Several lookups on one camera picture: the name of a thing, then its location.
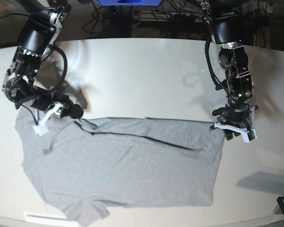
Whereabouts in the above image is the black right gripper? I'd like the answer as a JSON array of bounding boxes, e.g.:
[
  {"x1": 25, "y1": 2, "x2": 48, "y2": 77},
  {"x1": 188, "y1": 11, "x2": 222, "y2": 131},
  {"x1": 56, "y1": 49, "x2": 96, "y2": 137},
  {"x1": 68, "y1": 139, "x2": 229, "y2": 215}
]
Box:
[{"x1": 26, "y1": 93, "x2": 72, "y2": 117}]

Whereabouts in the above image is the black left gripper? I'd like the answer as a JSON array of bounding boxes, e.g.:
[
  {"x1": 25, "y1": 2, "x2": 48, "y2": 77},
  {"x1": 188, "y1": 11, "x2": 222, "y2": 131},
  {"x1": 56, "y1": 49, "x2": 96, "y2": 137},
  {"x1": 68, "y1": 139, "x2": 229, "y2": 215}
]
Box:
[{"x1": 219, "y1": 104, "x2": 250, "y2": 130}]

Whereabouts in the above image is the grey T-shirt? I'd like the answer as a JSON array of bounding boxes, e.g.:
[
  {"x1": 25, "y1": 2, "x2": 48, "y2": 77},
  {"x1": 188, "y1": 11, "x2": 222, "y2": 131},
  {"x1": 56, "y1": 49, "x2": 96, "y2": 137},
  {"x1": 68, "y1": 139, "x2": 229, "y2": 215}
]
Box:
[{"x1": 15, "y1": 110, "x2": 224, "y2": 227}]

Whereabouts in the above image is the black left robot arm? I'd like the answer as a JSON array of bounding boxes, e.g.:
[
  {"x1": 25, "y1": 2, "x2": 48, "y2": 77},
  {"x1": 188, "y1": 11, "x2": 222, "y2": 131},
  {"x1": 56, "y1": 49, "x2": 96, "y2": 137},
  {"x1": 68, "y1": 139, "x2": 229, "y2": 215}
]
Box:
[{"x1": 70, "y1": 0, "x2": 255, "y2": 133}]

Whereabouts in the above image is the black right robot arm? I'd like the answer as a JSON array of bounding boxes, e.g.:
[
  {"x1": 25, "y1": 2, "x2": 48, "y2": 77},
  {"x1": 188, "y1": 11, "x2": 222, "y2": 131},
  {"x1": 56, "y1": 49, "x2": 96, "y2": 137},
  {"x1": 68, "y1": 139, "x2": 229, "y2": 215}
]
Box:
[{"x1": 2, "y1": 0, "x2": 242, "y2": 136}]

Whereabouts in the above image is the white paper strip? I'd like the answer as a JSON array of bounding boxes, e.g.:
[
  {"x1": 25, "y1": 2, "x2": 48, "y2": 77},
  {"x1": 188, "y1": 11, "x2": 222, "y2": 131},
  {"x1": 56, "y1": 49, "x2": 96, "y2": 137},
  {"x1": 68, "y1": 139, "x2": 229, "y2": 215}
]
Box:
[{"x1": 23, "y1": 211, "x2": 68, "y2": 222}]

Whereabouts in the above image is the black power strip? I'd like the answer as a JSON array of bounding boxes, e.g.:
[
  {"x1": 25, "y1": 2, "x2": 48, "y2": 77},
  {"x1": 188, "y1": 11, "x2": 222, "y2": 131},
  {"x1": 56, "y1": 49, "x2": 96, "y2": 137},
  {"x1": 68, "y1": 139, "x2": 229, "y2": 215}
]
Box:
[{"x1": 171, "y1": 13, "x2": 202, "y2": 22}]

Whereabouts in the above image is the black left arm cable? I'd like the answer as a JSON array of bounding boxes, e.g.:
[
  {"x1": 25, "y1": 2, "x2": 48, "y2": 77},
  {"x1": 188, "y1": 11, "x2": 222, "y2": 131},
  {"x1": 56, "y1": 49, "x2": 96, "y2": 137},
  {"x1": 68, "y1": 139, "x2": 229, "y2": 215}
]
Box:
[{"x1": 46, "y1": 46, "x2": 69, "y2": 94}]

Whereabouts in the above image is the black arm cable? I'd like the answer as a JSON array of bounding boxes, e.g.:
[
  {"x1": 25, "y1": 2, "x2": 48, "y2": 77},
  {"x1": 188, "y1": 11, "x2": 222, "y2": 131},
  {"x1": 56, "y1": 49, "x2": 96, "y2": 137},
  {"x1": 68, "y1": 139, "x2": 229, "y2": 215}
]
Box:
[
  {"x1": 204, "y1": 40, "x2": 228, "y2": 92},
  {"x1": 46, "y1": 46, "x2": 69, "y2": 94}
]

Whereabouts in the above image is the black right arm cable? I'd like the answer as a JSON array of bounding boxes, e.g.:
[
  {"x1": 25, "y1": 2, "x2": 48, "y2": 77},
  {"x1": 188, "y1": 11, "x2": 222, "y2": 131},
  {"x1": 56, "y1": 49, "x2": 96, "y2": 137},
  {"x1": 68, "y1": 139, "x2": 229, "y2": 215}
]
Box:
[{"x1": 204, "y1": 40, "x2": 228, "y2": 92}]

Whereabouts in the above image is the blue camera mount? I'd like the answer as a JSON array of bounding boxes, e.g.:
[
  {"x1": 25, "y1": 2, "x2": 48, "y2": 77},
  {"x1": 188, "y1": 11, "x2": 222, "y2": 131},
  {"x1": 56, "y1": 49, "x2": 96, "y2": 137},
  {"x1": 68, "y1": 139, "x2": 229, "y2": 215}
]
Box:
[{"x1": 97, "y1": 0, "x2": 161, "y2": 6}]

